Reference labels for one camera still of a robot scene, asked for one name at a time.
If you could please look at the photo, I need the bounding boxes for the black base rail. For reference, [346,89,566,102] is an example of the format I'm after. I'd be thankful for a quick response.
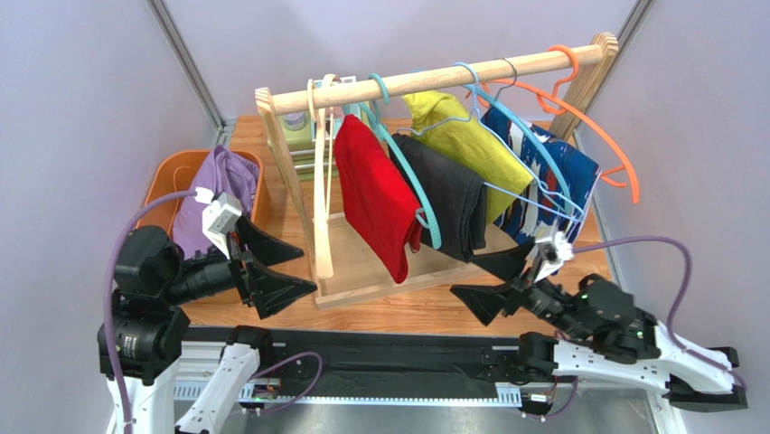
[180,325,578,417]

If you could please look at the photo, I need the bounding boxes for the yellow-green garment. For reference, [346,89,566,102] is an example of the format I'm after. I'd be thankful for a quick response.
[401,90,535,225]

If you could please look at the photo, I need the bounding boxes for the orange plastic basket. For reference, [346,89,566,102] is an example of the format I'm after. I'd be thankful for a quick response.
[137,148,271,243]

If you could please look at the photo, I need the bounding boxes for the purple trousers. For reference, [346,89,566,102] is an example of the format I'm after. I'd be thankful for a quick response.
[172,145,260,259]

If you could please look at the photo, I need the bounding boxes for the blue plastic hanger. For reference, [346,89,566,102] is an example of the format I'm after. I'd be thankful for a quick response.
[463,80,584,214]

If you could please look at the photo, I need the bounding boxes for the wooden clothes rack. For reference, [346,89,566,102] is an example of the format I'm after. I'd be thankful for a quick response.
[254,32,620,311]

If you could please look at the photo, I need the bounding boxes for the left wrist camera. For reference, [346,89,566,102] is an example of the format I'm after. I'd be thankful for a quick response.
[194,187,243,259]

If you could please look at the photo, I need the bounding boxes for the green box with jar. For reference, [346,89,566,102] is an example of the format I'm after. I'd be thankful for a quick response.
[280,107,345,181]

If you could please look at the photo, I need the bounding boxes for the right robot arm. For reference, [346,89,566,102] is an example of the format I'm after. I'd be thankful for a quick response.
[450,231,748,413]

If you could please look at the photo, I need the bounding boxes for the black garment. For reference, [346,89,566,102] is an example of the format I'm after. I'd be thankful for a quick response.
[392,134,487,262]

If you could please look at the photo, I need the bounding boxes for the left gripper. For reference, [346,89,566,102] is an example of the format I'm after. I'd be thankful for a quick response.
[164,211,317,317]

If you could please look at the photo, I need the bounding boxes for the teal plastic hanger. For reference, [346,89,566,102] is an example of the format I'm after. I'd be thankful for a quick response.
[356,102,444,250]

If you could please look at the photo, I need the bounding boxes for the light blue wire hanger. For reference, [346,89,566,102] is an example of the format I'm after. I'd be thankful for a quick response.
[397,61,587,224]

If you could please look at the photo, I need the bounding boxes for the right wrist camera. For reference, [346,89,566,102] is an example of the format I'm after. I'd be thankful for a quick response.
[532,231,575,282]

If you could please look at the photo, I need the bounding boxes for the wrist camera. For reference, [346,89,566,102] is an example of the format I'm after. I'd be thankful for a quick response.
[532,231,575,282]
[194,187,243,259]

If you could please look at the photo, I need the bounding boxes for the orange plastic hanger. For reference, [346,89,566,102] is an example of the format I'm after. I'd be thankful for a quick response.
[481,45,640,204]

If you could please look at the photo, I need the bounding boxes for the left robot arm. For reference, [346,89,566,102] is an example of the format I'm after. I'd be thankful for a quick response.
[98,217,316,433]

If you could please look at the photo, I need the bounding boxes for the black wire hanger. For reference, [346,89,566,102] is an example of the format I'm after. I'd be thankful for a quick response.
[492,57,520,103]

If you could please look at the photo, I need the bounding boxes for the beige wooden hanger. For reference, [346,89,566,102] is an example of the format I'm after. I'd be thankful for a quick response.
[306,79,333,279]

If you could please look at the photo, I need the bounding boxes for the blue patterned garment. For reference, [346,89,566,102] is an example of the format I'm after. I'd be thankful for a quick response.
[481,108,601,244]

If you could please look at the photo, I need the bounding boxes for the red garment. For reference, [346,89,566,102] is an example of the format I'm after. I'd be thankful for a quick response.
[333,115,423,284]

